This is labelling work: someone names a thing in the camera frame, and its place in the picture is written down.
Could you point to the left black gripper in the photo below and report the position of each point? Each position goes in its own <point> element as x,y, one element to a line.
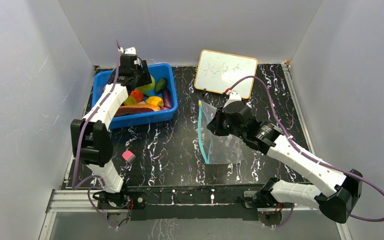
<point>145,78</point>

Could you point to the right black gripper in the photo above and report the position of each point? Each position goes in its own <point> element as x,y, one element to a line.
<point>216,122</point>

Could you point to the green round melon toy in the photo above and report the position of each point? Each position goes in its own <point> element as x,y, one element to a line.
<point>147,87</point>

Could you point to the clear zip top bag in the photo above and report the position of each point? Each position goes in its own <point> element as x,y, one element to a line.
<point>216,150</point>

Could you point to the yellow bell pepper toy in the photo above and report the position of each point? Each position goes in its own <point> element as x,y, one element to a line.
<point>155,101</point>

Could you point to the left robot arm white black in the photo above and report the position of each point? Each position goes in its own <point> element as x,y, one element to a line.
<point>90,137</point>

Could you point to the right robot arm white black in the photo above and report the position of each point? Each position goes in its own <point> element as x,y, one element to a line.
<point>332,192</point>

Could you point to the orange tangerine toy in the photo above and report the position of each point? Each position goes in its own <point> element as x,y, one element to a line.
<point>137,96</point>

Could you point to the dark green avocado toy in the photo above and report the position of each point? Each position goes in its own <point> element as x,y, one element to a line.
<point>160,85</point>

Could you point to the blue plastic bin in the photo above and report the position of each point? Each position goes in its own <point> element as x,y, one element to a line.
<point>158,71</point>

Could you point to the purple eggplant toy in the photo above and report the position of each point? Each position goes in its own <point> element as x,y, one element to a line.
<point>166,96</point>

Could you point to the hot dog bun toy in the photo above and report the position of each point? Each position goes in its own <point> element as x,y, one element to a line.
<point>136,109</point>

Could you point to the white dry-erase board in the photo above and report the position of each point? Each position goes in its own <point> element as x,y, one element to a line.
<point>218,71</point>

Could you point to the pink white cube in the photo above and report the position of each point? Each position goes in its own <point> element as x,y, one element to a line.
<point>128,156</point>

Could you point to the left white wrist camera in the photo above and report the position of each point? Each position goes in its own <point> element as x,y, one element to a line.
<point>130,51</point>

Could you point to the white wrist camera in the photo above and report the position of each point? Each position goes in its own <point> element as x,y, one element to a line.
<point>130,51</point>
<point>233,96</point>

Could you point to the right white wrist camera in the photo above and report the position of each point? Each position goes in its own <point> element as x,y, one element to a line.
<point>233,96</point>

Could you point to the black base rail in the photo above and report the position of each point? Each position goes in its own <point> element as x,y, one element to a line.
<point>141,203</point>

